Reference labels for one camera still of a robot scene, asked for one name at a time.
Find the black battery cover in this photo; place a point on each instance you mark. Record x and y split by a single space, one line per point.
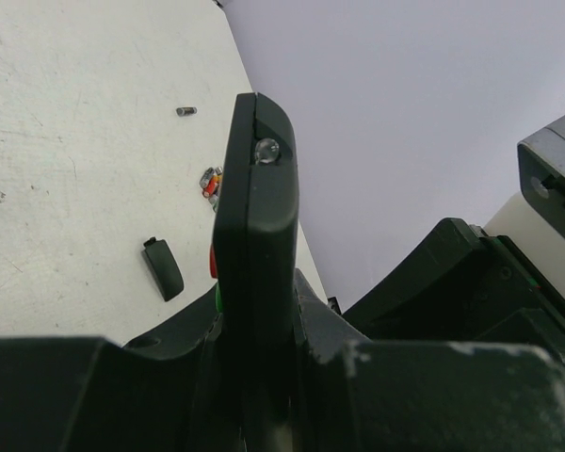
163 267

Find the red battery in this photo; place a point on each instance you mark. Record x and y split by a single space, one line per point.
212 187

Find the black tv remote control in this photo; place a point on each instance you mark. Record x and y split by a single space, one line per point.
255 242

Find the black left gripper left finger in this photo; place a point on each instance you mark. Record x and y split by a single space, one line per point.
87 394

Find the green battery in pile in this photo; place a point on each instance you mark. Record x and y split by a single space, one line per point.
214 200

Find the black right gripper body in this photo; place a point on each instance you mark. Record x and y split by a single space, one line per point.
460 284

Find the black battery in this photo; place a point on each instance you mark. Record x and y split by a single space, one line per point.
184 111

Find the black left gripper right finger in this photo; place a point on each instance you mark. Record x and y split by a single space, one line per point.
356 394

